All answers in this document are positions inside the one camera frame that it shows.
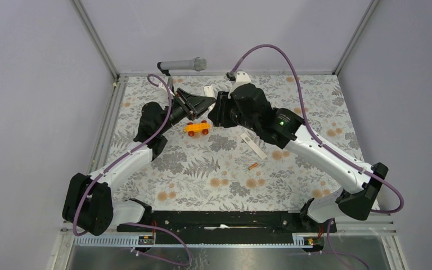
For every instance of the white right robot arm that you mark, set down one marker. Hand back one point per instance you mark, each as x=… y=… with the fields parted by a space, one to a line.
x=248 y=107

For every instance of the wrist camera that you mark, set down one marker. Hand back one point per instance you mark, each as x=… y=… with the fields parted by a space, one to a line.
x=165 y=85
x=237 y=79

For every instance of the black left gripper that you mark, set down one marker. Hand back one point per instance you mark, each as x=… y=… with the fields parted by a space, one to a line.
x=193 y=106

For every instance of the grey microphone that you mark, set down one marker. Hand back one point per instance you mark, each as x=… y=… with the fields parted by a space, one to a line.
x=195 y=64

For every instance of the orange toy car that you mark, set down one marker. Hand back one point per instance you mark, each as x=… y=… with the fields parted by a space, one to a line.
x=192 y=128

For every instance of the white remote control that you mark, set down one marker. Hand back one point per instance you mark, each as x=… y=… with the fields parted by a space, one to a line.
x=209 y=92

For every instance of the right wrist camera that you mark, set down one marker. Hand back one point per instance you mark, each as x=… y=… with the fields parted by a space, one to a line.
x=237 y=79

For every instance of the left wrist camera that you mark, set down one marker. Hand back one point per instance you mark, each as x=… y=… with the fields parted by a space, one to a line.
x=165 y=85

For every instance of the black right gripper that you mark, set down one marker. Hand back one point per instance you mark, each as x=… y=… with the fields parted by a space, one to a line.
x=218 y=115

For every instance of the white remote battery cover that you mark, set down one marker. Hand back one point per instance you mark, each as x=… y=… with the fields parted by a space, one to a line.
x=259 y=152

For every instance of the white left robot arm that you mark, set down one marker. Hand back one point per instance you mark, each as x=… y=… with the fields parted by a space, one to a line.
x=89 y=200

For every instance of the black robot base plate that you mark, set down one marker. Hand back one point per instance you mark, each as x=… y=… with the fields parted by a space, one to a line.
x=245 y=223

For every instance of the grey slotted cable duct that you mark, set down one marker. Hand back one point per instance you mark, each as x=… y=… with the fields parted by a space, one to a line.
x=221 y=240

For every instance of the floral patterned table mat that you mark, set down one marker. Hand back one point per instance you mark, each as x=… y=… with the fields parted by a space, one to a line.
x=210 y=172

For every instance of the black microphone tripod stand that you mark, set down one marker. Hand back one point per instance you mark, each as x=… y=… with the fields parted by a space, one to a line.
x=169 y=78

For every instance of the orange battery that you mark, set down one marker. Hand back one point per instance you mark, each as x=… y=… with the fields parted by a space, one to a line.
x=253 y=166

